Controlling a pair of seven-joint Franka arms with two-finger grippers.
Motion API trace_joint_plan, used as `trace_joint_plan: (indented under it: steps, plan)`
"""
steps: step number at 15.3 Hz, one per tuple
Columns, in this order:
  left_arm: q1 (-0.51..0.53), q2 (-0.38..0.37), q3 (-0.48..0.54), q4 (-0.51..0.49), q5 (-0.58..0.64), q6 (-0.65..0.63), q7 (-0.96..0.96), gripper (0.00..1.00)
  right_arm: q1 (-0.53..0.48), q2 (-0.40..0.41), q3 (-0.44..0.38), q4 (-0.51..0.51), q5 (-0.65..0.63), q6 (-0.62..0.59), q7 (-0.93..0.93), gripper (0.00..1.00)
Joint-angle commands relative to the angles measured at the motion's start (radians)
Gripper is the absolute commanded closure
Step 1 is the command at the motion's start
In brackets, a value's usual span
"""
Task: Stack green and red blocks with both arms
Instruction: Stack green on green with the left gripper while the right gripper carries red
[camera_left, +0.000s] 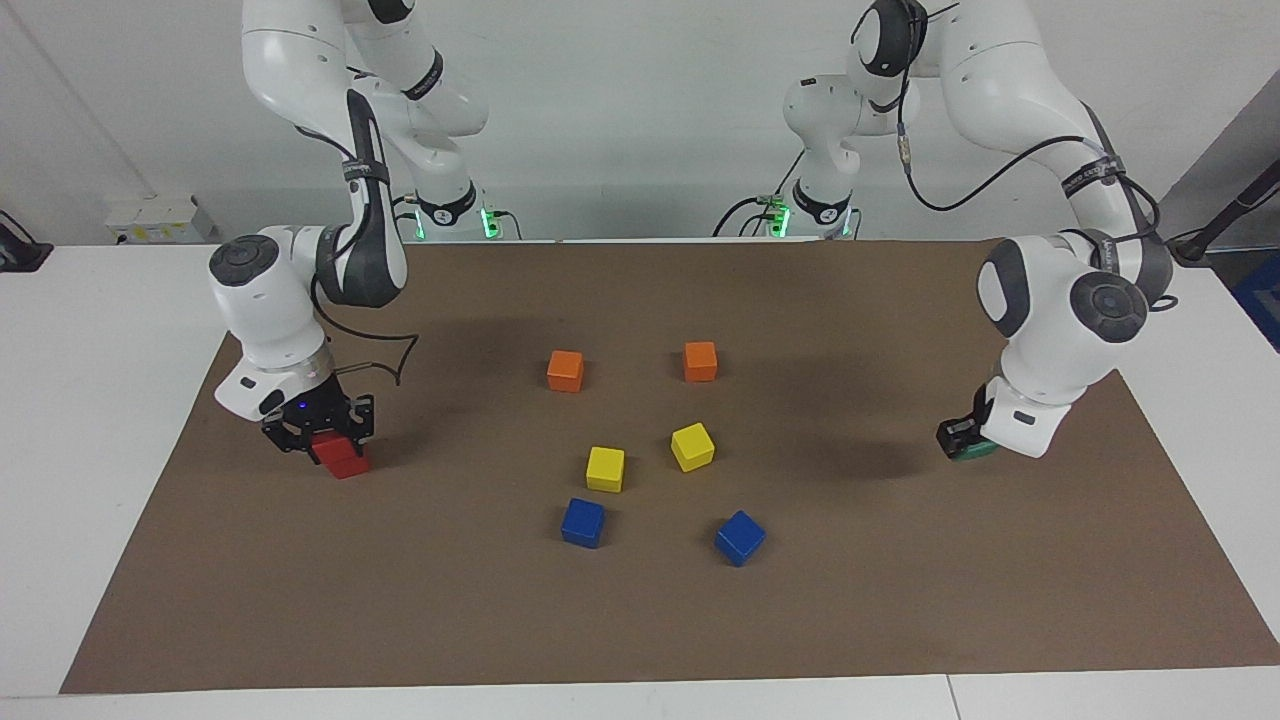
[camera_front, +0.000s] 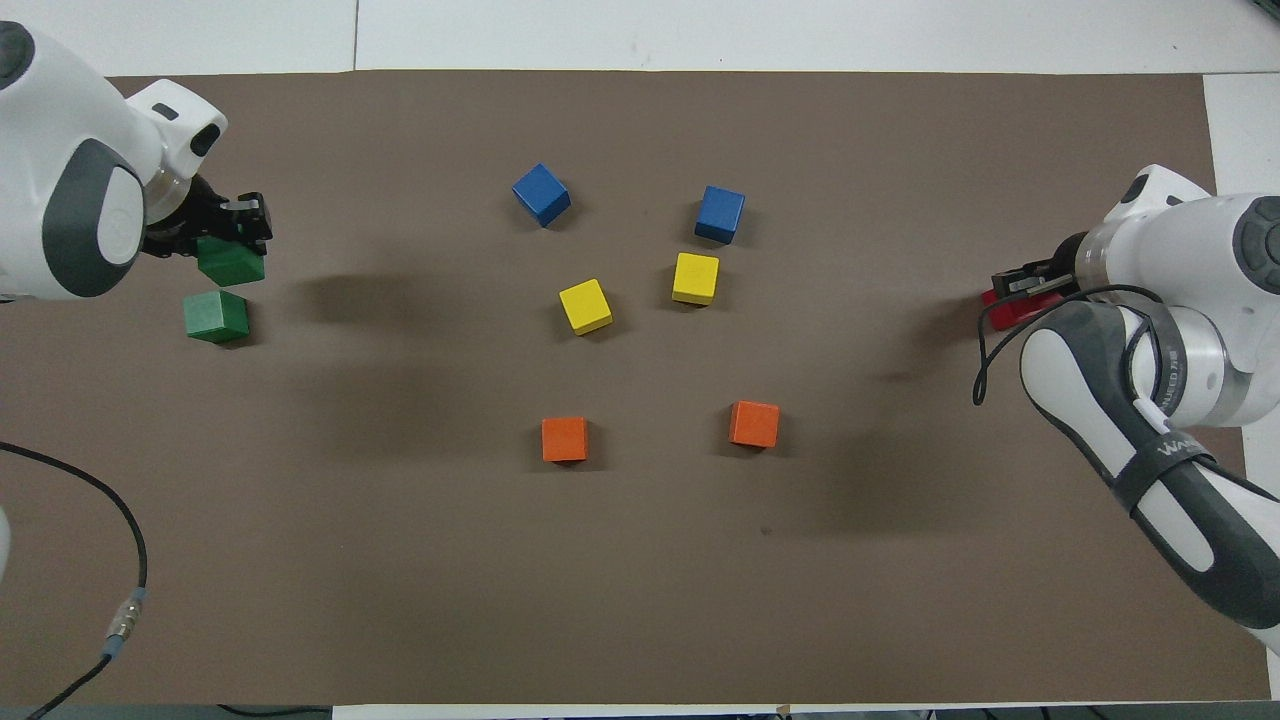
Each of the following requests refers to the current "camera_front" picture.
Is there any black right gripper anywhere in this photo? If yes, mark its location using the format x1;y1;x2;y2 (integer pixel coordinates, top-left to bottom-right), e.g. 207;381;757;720
992;233;1086;299

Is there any red wooden cube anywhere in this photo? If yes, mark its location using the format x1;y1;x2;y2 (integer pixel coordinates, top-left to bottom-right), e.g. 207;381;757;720
981;288;1063;332

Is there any green wooden cube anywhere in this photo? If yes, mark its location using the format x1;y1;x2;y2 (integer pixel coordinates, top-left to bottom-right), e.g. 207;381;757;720
182;290;251;345
196;235;267;288

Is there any yellow wooden cube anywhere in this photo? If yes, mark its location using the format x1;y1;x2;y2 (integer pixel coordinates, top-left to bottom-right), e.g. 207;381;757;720
558;278;614;336
671;252;721;307

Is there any blue wooden cube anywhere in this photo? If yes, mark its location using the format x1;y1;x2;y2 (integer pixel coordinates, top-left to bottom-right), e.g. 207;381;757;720
512;163;572;229
694;185;746;246

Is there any orange wooden cube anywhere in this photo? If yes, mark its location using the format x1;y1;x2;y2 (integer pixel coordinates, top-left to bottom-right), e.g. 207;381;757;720
541;416;589;464
729;400;781;450

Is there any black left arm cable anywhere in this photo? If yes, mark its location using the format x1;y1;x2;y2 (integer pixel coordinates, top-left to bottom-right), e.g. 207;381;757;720
0;440;149;720

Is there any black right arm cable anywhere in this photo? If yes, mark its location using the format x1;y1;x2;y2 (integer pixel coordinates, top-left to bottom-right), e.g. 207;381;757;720
973;285;1166;406

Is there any brown paper mat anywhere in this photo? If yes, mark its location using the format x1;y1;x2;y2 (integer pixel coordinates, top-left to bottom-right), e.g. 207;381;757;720
0;68;1271;706

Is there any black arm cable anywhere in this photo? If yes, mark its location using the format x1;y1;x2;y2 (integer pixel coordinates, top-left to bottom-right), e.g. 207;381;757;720
0;440;149;720
973;285;1166;406

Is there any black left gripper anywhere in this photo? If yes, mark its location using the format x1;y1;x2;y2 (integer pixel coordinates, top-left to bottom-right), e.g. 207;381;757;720
145;175;273;259

